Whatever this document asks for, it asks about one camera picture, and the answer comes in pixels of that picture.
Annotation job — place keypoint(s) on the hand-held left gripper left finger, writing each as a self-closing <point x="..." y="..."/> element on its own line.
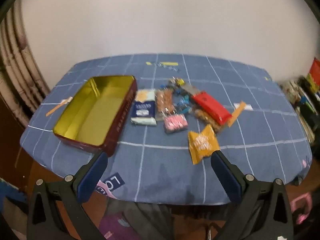
<point x="92" y="177"/>

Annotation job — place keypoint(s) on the red snack packet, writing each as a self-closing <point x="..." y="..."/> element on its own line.
<point x="211" y="107"/>

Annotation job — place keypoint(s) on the pink plastic object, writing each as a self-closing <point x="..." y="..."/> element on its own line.
<point x="301" y="205"/>

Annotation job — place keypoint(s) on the purple printed bag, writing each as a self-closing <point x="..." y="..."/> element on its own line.
<point x="117" y="227"/>

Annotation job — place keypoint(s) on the small blue candy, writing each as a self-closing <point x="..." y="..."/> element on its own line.
<point x="165" y="87"/>

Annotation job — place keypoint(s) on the clear packet of beige brittle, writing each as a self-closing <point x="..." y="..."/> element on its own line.
<point x="203" y="117"/>

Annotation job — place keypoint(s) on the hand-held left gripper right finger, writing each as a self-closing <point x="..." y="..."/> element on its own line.
<point x="226" y="177"/>

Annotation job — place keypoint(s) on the yellow-ended candy packet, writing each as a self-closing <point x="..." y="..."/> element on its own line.
<point x="178" y="81"/>

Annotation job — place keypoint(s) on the orange snack packet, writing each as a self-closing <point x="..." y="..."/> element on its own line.
<point x="202" y="143"/>

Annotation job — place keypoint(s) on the grey seaweed packet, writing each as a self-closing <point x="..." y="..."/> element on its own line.
<point x="191" y="89"/>

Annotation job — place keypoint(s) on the blue white cracker packet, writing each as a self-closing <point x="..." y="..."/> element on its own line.
<point x="143" y="110"/>

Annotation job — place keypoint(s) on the beige wall pipes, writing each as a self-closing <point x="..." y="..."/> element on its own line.
<point x="15" y="62"/>

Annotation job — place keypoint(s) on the light blue candy packet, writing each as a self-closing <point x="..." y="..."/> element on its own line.
<point x="183" y="107"/>

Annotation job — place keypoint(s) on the stack of books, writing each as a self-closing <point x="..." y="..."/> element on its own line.
<point x="303" y="115"/>

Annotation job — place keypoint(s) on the red paper bag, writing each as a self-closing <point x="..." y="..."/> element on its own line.
<point x="315" y="67"/>

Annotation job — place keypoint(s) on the small dark blue-ended candy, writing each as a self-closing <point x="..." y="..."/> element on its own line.
<point x="179" y="91"/>

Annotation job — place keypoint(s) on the blue fabric item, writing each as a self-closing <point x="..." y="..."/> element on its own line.
<point x="12" y="190"/>

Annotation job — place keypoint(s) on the red and gold tin box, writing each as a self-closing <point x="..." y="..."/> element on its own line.
<point x="87" y="110"/>

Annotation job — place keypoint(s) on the blue checked tablecloth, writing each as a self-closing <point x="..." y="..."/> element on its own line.
<point x="160" y="160"/>

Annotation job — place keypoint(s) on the pink snack packet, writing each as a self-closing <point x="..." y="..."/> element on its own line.
<point x="175" y="123"/>

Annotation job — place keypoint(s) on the clear packet of fried snack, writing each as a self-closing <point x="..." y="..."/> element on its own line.
<point x="165" y="101"/>

